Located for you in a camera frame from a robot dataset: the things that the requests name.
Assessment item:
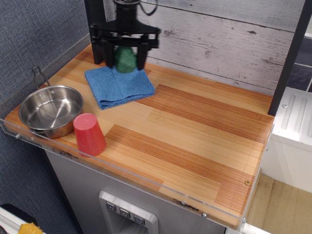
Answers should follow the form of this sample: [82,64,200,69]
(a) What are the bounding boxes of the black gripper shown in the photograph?
[98,0,161,70]

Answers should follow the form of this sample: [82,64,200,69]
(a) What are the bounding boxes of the green toy broccoli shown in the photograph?
[114,46,137,74]

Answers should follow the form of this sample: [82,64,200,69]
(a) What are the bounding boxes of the blue folded cloth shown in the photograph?
[85,66,155,110]

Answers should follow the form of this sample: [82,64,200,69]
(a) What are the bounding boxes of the yellow object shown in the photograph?
[18,223,43,234]

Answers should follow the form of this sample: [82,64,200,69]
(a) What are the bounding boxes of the stainless steel pan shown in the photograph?
[19,66,84,138]

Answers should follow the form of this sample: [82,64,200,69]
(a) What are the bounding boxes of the red plastic cup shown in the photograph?
[73,113,106,156]

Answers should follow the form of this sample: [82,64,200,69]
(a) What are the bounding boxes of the clear acrylic table guard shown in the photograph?
[0,34,275,232]

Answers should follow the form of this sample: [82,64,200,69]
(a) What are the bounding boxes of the grey toy fridge cabinet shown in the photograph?
[46,152,226,234]

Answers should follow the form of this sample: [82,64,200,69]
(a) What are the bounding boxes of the black braided cable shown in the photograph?
[138,0,159,17]

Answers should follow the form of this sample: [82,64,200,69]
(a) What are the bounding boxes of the black vertical post left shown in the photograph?
[84,0,113,68]

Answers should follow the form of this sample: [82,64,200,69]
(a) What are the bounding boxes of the black vertical post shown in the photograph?
[268,0,312,116]
[84,0,113,68]

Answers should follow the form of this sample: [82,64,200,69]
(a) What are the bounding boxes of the black vertical post right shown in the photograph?
[268,0,312,116]

